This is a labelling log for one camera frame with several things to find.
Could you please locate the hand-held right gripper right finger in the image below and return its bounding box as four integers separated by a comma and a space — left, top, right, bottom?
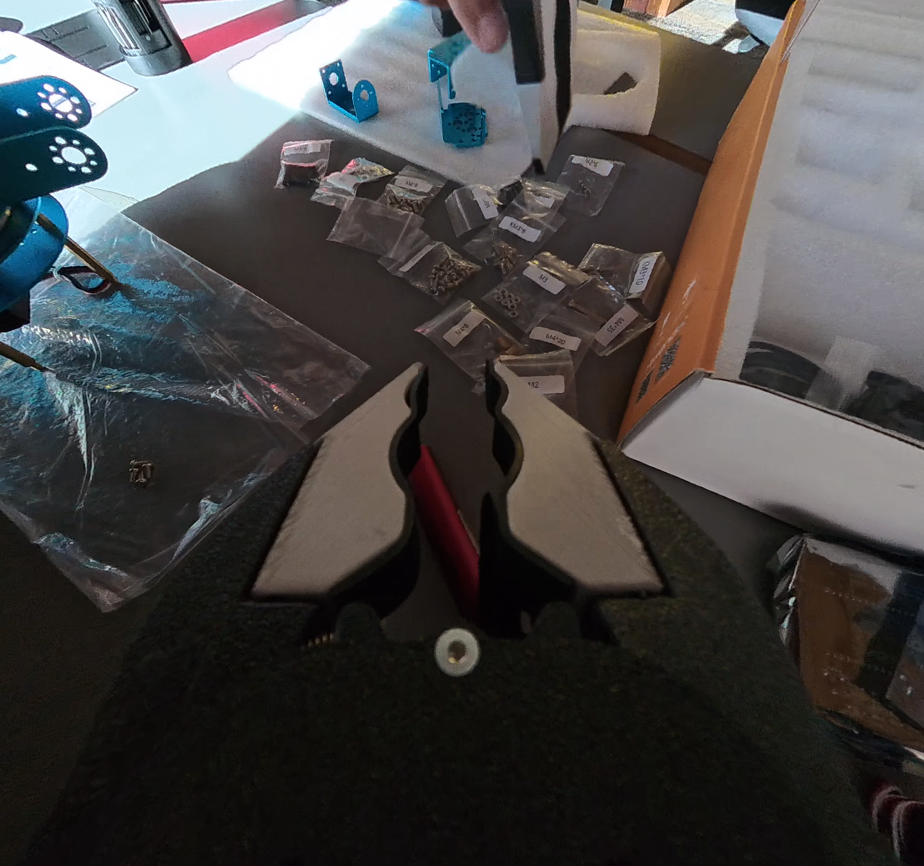
480, 361, 665, 625

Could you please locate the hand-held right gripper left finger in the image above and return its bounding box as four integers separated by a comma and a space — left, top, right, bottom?
250, 362, 430, 620

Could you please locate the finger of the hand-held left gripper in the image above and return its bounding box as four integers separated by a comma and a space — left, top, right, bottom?
533, 0, 580, 176

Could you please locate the red screwdriver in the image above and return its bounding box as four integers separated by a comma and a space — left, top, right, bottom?
408, 444, 481, 622

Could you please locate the grey desk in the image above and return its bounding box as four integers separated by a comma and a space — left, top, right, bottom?
0, 0, 924, 866

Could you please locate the white foam block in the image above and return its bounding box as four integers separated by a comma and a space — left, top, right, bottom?
570, 3, 661, 134

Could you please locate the white foam sheet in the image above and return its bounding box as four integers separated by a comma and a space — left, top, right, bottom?
230, 0, 550, 185

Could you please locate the orange and white cardboard box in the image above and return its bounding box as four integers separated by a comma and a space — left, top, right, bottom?
617, 0, 924, 557

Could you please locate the pile of small screw bags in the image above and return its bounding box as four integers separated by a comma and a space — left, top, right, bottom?
274, 139, 674, 394

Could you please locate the large clear plastic bag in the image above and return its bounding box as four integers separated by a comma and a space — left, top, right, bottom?
0, 184, 371, 611

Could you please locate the shiny antistatic bag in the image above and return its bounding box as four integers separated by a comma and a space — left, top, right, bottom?
767, 534, 924, 740

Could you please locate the black screwdriver bit holder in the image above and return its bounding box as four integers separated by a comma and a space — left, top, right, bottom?
54, 0, 192, 76

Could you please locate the white instruction booklet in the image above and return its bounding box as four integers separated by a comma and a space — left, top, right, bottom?
0, 30, 138, 132

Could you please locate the black metal plate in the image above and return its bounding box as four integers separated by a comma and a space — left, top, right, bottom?
27, 14, 127, 73

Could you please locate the blue multi-hole metal bracket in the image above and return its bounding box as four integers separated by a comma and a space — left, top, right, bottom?
426, 35, 489, 150

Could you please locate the blue U-shaped metal bracket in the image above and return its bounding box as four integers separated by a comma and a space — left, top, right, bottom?
320, 59, 381, 125

